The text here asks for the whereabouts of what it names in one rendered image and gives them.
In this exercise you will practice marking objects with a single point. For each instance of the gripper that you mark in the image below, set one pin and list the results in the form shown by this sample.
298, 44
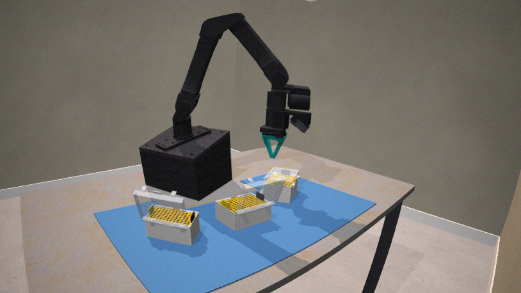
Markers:
269, 133

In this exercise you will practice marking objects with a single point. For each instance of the blue flat mat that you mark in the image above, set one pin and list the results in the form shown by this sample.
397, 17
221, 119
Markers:
220, 256

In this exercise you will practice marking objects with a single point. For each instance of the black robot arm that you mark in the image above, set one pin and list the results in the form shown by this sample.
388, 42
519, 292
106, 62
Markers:
187, 99

